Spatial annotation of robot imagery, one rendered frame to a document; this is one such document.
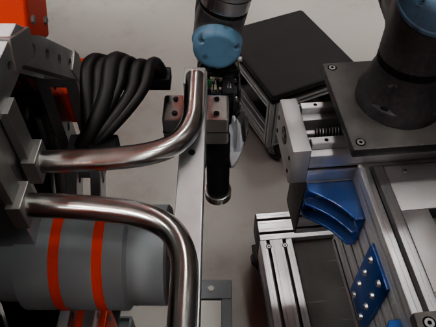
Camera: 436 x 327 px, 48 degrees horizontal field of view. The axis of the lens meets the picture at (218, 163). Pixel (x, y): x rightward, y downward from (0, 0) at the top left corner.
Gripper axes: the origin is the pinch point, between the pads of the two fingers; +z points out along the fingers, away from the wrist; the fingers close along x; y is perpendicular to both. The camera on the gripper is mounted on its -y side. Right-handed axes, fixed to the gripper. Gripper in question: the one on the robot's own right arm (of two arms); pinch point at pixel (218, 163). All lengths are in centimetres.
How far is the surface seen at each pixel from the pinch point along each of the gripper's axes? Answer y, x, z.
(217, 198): -6.6, -0.1, 1.9
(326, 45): -49, 38, -96
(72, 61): 14.5, -20.3, -6.2
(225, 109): 11.9, 1.0, 0.6
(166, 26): -83, -26, -157
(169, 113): 12.0, -6.6, 1.4
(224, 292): -75, 2, -14
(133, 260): 7.1, -9.8, 20.7
